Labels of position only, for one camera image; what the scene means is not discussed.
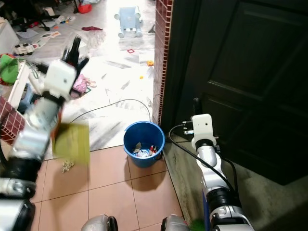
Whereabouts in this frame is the small pale floor debris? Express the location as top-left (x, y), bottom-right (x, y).
top-left (61, 160), bottom-right (76, 173)

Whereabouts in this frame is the pink dotted bag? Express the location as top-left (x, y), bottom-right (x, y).
top-left (72, 76), bottom-right (90, 95)

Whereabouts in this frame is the red plastic bowl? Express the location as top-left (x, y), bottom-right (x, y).
top-left (77, 3), bottom-right (93, 14)

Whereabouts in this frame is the black office chair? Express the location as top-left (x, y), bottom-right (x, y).
top-left (7, 0), bottom-right (51, 32)

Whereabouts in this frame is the light blue toy cart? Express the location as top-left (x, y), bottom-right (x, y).
top-left (114, 6), bottom-right (144, 39)

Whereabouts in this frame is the green bag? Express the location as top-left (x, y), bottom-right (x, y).
top-left (0, 53), bottom-right (20, 85)

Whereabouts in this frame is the olive yellow flat pad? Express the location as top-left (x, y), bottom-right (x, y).
top-left (52, 120), bottom-right (91, 167)

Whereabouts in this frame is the rubbish pile in bucket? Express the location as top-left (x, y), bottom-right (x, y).
top-left (132, 143), bottom-right (157, 159)

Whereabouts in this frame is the blue plastic bucket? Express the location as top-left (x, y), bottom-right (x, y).
top-left (123, 121), bottom-right (166, 168)

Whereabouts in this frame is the grey left robot leg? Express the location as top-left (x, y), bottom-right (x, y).
top-left (80, 215), bottom-right (119, 231)

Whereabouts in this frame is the grey robot leg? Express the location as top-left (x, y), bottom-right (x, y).
top-left (80, 215), bottom-right (119, 231)
top-left (161, 215), bottom-right (193, 231)

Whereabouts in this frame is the dark panelled door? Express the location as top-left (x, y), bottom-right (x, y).
top-left (161, 0), bottom-right (308, 186)

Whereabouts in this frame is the grey right robot leg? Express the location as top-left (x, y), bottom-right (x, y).
top-left (161, 215), bottom-right (193, 231)

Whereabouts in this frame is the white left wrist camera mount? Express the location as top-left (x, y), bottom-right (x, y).
top-left (42, 60), bottom-right (77, 101)

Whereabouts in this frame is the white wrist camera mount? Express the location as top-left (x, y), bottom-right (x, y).
top-left (42, 60), bottom-right (77, 101)
top-left (191, 114), bottom-right (218, 151)

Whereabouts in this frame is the thin grey floor cable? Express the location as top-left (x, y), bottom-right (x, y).
top-left (69, 98), bottom-right (153, 124)

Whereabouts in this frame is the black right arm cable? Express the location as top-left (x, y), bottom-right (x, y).
top-left (168, 122), bottom-right (239, 194)

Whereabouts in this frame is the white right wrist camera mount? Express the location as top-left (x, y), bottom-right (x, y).
top-left (191, 114), bottom-right (218, 151)

